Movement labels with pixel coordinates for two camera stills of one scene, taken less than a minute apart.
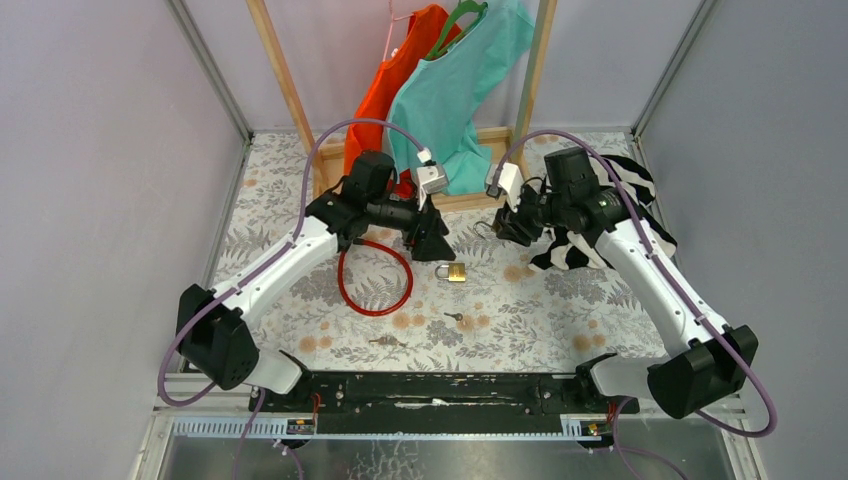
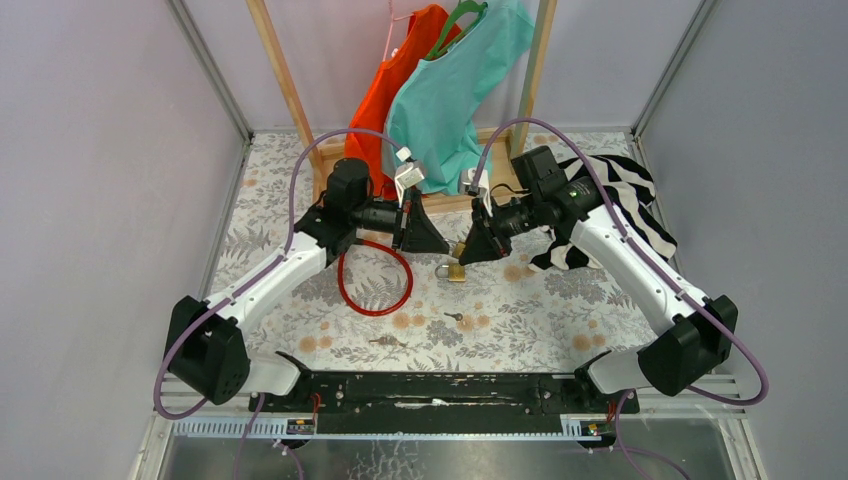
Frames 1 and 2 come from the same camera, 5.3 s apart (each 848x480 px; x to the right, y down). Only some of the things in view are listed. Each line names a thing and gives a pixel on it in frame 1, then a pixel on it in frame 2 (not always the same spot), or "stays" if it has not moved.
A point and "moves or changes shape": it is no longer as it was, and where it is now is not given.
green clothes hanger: (461, 8) stays
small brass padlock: (481, 221) moves or changes shape
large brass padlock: (457, 272) stays
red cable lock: (388, 250) stays
